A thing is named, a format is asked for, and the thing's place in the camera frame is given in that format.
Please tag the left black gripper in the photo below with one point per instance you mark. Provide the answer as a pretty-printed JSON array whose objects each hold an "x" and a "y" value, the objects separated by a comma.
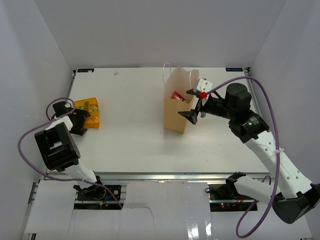
[{"x": 78, "y": 121}]

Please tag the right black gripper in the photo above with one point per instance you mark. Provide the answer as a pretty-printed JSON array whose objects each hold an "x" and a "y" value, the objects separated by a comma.
[{"x": 198, "y": 106}]

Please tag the large yellow snack bag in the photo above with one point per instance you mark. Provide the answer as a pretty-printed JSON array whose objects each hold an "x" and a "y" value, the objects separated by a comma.
[{"x": 91, "y": 106}]

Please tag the orange snack packet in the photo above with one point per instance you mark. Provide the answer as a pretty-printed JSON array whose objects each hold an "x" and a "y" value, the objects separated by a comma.
[{"x": 177, "y": 96}]

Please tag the magenta candy packet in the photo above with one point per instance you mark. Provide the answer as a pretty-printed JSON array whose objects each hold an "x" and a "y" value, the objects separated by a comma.
[{"x": 184, "y": 100}]

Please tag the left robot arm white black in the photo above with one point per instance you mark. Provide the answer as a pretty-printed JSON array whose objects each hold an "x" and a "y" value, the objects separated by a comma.
[{"x": 60, "y": 152}]

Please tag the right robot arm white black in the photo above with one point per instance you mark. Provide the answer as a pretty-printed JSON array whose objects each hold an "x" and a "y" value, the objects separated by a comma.
[{"x": 295, "y": 195}]

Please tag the brown paper bag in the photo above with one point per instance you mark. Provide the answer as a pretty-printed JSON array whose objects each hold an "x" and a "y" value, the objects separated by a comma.
[{"x": 177, "y": 80}]

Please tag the blue label left corner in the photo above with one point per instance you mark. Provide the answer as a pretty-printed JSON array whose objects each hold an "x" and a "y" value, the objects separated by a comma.
[{"x": 85, "y": 70}]

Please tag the blue label corner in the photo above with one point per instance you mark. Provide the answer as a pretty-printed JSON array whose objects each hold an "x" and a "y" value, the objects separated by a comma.
[
  {"x": 234, "y": 69},
  {"x": 85, "y": 70}
]

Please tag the blue label right corner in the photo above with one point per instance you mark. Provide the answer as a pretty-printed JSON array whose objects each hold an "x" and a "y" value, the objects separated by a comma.
[{"x": 234, "y": 69}]

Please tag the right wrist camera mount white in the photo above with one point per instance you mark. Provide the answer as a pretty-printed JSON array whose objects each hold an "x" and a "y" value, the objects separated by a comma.
[{"x": 201, "y": 88}]

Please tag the aluminium table front rail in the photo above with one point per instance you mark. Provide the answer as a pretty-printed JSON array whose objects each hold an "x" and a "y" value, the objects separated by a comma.
[{"x": 140, "y": 176}]

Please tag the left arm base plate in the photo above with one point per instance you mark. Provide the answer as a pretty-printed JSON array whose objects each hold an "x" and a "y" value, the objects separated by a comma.
[{"x": 101, "y": 195}]

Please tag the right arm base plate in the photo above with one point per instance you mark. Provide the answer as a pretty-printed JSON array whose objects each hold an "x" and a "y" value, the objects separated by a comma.
[{"x": 225, "y": 198}]

